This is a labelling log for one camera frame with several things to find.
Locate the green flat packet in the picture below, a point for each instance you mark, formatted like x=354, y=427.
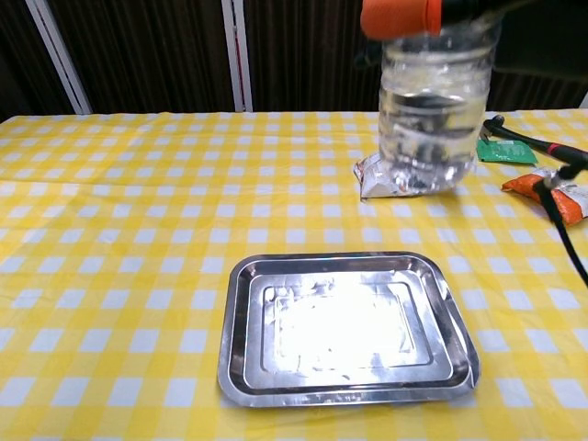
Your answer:
x=505, y=151

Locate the black red claw hammer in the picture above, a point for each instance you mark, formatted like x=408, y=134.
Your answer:
x=551, y=148

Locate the yellow white checked tablecloth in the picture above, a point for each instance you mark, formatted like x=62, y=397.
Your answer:
x=138, y=229

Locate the white crumpled snack bag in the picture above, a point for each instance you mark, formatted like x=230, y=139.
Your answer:
x=369, y=177

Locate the clear plastic bottle white cap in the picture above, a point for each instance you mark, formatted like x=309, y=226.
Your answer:
x=432, y=115

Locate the black pleated curtain panel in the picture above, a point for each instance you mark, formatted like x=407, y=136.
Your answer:
x=542, y=94
x=23, y=69
x=312, y=55
x=151, y=55

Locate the silver metal tray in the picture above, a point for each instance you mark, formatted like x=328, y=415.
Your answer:
x=344, y=331

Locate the orange white snack bag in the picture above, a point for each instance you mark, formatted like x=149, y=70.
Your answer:
x=523, y=184

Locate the white aluminium partition post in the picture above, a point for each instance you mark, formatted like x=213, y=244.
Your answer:
x=238, y=55
x=59, y=55

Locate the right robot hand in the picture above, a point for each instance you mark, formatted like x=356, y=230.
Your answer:
x=395, y=16

